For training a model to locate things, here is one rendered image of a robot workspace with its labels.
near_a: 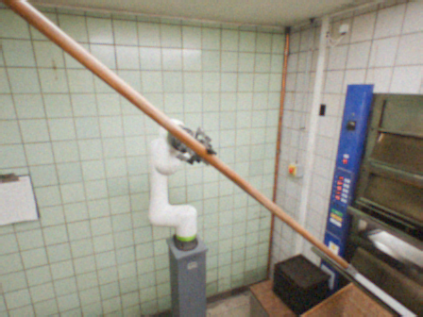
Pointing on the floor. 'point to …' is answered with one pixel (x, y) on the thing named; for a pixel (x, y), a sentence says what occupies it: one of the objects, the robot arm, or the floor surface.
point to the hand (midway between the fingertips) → (204, 154)
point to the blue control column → (356, 94)
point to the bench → (267, 302)
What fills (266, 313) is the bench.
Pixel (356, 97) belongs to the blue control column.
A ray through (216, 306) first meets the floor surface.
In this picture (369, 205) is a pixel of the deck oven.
